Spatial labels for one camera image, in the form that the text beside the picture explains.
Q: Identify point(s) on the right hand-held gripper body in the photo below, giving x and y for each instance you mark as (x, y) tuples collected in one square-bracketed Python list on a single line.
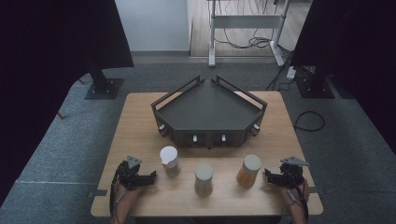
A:
[(291, 175)]

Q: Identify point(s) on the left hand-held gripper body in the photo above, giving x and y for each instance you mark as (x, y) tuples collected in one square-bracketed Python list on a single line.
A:
[(129, 175)]

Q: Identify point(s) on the wide jar with orange contents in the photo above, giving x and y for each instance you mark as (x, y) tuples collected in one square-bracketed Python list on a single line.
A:
[(251, 163)]

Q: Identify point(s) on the jar with white spouted lid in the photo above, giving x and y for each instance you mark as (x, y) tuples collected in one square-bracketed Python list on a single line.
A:
[(169, 155)]

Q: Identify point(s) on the slim jar with grey lid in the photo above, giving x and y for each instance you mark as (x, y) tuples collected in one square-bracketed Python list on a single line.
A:
[(204, 172)]

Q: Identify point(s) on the black corner shelf rack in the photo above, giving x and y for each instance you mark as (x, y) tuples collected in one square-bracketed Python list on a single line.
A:
[(208, 105)]

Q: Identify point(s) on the person's right hand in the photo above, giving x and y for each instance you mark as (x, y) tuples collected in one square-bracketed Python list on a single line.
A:
[(288, 193)]

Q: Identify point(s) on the person's left hand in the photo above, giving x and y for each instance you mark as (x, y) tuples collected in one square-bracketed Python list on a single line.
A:
[(130, 194)]

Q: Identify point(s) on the dark floor tape strip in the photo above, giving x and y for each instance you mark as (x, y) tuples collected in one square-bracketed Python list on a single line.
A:
[(98, 193)]

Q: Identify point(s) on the black metal stand base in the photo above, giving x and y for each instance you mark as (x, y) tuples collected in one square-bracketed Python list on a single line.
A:
[(104, 88), (314, 87)]

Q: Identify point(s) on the white power strip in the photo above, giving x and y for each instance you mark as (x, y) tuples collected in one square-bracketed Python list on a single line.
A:
[(291, 73)]

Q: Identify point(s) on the black curtain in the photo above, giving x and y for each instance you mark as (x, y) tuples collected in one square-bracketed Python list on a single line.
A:
[(358, 46), (37, 62)]

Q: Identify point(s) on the white desk frame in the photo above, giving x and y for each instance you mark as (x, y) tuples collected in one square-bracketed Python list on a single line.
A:
[(246, 21)]

